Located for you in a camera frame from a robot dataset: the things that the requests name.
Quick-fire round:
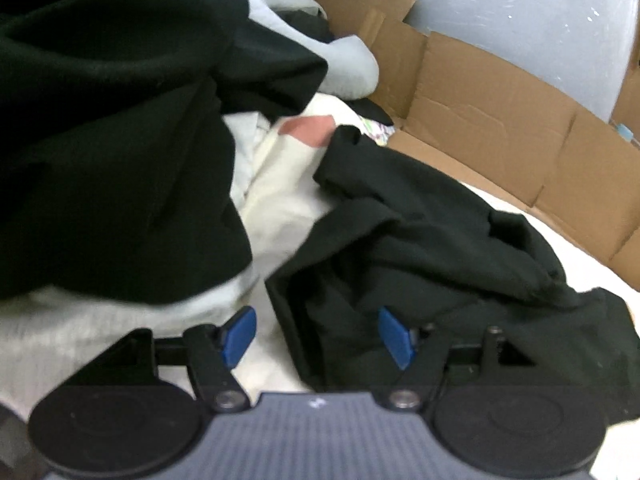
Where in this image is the black garment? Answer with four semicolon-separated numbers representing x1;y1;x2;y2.
266;127;639;423

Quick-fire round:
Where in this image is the light grey towel garment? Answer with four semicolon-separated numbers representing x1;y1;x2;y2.
1;266;257;417

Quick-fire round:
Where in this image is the black hooded sweatshirt on pile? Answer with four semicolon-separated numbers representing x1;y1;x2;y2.
1;0;328;304

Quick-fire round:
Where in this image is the cream cartoon print bedsheet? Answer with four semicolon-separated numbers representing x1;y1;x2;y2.
219;91;640;396

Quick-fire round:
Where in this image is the brown cardboard barrier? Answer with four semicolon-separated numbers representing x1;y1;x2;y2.
316;0;639;286

